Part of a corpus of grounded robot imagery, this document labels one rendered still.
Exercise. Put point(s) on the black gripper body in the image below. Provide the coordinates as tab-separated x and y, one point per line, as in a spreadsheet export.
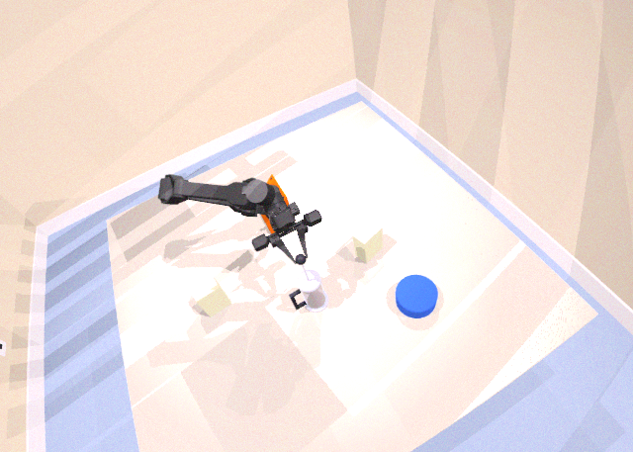
261	242

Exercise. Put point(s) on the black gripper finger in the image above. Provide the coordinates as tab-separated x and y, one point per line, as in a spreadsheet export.
302	238
281	245

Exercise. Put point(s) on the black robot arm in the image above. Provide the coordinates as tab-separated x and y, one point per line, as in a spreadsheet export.
249	197

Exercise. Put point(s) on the blue short cylinder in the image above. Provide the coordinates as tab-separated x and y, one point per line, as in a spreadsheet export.
416	296

